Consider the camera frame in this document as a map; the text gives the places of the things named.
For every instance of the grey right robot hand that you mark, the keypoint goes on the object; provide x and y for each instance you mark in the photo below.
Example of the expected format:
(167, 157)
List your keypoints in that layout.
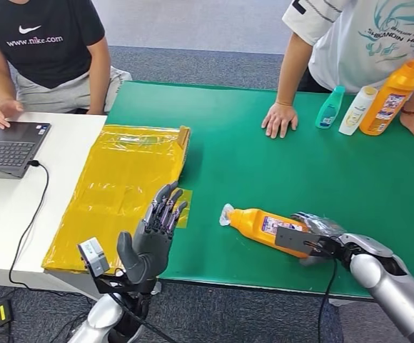
(325, 225)

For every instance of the person's right hand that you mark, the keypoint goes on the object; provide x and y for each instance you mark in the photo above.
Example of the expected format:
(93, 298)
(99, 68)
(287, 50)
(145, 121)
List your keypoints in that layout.
(280, 119)
(3, 113)

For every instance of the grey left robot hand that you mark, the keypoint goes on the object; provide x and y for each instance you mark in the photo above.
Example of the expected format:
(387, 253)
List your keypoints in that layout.
(149, 251)

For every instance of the orange bottle with clear cap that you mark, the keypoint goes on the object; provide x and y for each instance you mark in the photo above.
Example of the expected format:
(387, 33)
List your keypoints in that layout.
(253, 225)

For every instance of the teal bottle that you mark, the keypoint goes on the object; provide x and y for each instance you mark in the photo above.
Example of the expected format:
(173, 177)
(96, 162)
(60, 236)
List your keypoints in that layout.
(330, 111)

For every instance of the white bottle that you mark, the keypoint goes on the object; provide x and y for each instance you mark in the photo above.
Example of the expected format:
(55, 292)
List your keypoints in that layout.
(356, 111)

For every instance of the grey laptop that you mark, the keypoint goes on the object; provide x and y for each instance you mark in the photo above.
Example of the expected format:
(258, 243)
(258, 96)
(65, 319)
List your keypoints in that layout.
(7, 151)

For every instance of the green table mat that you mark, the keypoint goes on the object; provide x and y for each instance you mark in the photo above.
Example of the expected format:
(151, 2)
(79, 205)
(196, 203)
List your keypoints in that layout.
(264, 170)

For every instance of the person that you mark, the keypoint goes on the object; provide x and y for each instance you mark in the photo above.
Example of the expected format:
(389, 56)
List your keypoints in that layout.
(353, 52)
(46, 57)

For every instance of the yellow plastic wrapped cardboard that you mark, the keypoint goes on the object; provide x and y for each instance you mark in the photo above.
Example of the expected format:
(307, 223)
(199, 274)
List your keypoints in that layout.
(121, 180)

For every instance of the white desk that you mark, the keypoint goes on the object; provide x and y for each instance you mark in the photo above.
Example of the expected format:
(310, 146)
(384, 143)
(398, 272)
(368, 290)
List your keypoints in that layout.
(68, 151)

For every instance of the black power adapter yellow label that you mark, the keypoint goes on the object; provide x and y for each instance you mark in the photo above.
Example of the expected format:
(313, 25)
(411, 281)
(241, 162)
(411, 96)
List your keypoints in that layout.
(3, 313)

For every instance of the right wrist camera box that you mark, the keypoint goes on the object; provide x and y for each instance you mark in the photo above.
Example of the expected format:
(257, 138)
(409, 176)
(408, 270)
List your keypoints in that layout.
(292, 239)

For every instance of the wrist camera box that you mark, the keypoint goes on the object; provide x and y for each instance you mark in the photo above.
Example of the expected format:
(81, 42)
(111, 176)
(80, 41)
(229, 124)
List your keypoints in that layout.
(292, 239)
(93, 255)

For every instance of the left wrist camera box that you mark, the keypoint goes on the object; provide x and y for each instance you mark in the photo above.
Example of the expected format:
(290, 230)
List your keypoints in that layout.
(93, 255)

